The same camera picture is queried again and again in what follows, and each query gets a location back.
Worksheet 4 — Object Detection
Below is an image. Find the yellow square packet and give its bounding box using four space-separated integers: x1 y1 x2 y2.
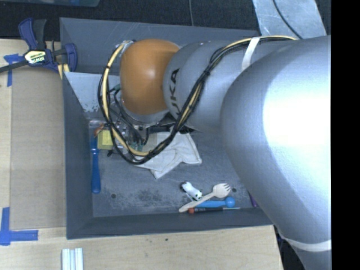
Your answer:
97 129 115 151

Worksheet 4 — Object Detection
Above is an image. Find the white cloth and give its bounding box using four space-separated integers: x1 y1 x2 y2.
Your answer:
137 132 203 180

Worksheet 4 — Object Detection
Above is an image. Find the grey metal bin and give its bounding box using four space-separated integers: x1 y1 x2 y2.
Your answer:
58 17 276 240

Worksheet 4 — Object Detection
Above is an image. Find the white and black toy cow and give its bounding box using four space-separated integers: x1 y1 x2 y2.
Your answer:
180 181 204 202

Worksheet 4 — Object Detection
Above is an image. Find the pale flat board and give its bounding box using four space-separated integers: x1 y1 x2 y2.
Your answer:
10 68 68 231

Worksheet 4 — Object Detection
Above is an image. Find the beige spork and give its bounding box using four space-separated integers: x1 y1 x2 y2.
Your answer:
178 183 232 214

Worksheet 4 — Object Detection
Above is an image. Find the black pen with red end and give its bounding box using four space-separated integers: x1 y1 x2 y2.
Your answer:
187 206 241 214

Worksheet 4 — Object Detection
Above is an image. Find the black cylinder on white bracket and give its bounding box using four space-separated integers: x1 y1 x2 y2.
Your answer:
150 124 175 132

